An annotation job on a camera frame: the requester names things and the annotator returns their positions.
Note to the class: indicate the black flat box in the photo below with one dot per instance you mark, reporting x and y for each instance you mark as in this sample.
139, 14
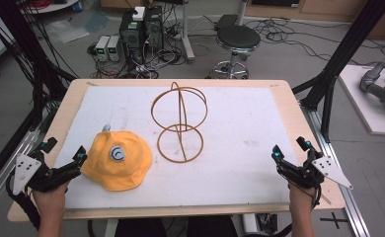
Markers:
226, 21

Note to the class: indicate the black computer tower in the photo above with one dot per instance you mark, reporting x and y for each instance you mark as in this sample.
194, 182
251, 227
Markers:
154, 29
130, 36

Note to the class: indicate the white table mat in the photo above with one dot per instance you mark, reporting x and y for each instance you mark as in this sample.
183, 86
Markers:
240, 131

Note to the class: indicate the grey metal stand leg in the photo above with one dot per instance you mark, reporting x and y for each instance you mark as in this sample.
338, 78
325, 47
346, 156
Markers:
188, 33

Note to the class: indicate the person's left hand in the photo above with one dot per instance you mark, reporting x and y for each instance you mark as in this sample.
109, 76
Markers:
50, 199

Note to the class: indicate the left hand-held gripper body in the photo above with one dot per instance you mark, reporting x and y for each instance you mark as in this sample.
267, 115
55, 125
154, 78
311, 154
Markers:
37, 174

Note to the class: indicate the grey power supply unit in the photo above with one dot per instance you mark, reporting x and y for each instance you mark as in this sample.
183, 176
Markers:
102, 47
114, 47

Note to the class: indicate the white box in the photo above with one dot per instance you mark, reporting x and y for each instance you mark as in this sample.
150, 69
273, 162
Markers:
138, 13

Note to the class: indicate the black round stool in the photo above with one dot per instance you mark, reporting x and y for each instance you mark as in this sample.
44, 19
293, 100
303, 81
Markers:
238, 38

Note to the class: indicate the yellow bucket hat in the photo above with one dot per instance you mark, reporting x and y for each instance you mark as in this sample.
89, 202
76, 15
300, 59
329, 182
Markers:
121, 171

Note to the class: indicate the person's dark trousers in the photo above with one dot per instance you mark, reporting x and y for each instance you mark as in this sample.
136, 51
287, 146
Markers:
177, 227

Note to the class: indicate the white floor board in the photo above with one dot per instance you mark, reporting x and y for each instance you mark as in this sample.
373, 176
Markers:
361, 105

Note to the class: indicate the aluminium rail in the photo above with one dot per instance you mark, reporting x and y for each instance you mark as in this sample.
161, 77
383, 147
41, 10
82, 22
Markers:
342, 184
6, 171

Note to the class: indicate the person's right hand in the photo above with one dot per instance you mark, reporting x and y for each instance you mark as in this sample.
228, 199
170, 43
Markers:
301, 199

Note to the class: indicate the clear plastic sheet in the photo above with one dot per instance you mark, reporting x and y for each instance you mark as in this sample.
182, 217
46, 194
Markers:
67, 31

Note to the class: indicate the black frame post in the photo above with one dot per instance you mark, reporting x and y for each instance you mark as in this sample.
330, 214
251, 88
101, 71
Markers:
345, 56
22, 49

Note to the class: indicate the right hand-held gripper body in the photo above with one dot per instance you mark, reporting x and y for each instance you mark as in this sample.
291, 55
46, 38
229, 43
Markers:
304, 174

